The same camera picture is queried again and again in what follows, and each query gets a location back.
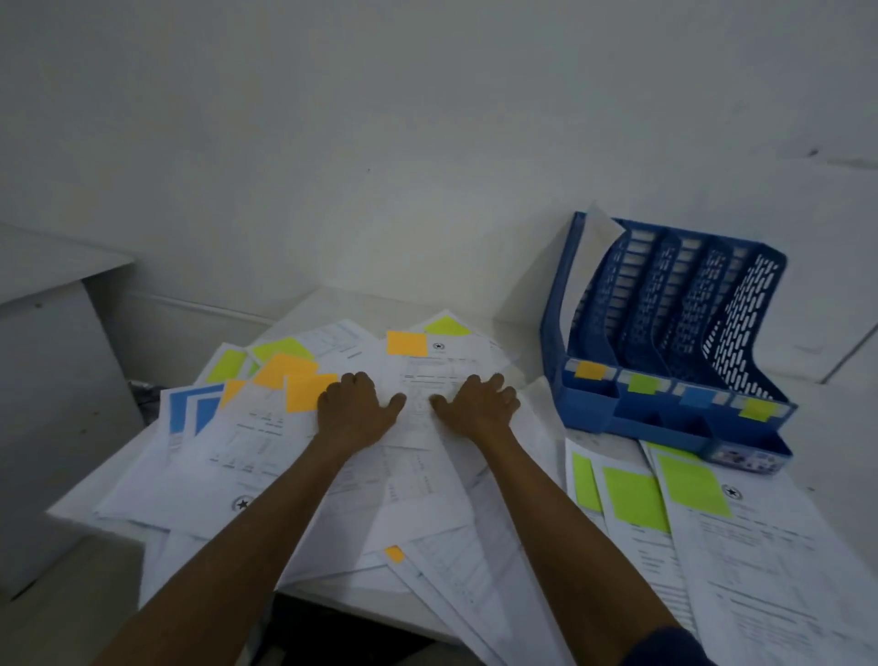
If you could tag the large sheet with green note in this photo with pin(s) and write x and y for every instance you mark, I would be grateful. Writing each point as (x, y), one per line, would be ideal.
(768, 569)

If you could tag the blank white sheet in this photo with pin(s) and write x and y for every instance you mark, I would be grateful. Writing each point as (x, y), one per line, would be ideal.
(595, 247)

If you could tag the narrow sheet with green note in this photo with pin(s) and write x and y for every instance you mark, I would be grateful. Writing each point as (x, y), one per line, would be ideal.
(583, 484)

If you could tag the small colourful sticker pad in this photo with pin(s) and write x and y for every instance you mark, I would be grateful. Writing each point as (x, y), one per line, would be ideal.
(746, 460)

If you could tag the blue plastic file organizer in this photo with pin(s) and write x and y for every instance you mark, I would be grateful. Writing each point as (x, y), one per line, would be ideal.
(686, 329)

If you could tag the person's left hand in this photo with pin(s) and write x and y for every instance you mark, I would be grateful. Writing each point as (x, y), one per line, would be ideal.
(353, 411)

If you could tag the person's right little finger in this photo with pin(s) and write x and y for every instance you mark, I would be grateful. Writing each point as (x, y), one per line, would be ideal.
(514, 409)

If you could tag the dark blue sleeve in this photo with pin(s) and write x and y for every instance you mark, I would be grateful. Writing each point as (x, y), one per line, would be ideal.
(665, 650)

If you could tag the yellow sticky label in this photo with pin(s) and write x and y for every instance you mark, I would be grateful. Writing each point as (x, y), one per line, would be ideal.
(757, 409)

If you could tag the person's left forearm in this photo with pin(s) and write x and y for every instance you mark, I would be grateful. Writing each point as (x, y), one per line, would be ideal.
(233, 556)

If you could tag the green sticky label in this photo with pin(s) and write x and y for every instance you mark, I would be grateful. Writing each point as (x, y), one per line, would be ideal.
(643, 383)

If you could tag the pile of white printed papers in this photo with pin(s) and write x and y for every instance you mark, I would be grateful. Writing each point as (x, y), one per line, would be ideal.
(226, 473)

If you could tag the printed sheet with green note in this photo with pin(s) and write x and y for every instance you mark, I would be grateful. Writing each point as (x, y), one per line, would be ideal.
(645, 542)

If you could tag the person's right forearm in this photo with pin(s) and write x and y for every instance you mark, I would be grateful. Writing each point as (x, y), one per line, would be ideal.
(569, 549)

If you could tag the person's left thumb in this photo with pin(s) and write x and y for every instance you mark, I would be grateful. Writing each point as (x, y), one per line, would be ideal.
(393, 405)

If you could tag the orange sticky label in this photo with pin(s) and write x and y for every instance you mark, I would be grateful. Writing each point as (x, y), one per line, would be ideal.
(590, 370)

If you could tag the person's right hand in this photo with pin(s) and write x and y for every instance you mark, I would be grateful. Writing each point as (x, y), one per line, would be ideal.
(480, 411)

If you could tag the person's right middle finger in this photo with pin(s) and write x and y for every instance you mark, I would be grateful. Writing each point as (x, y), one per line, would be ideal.
(494, 382)

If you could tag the person's right thumb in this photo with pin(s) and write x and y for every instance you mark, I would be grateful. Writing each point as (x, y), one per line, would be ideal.
(441, 405)

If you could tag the grey cabinet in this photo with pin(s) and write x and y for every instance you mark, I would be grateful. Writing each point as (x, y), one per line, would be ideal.
(55, 411)

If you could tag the blue sticky label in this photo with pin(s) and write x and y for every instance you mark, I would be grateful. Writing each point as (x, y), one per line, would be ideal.
(696, 397)

